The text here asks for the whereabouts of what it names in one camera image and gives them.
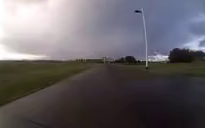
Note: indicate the dark clump of trees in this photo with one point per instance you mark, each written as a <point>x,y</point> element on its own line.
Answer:
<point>187,55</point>

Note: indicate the green grass field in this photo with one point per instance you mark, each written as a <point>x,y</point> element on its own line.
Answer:
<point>26,78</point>

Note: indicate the dark wet asphalt path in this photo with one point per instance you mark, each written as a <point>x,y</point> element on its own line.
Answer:
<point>113,100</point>

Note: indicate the green grass verge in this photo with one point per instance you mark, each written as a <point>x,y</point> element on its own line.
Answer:
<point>183,69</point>

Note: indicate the pale street lamp pole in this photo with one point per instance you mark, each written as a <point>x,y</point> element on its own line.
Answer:
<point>145,40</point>

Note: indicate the dark bushes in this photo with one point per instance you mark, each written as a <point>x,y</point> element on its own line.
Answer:
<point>127,60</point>

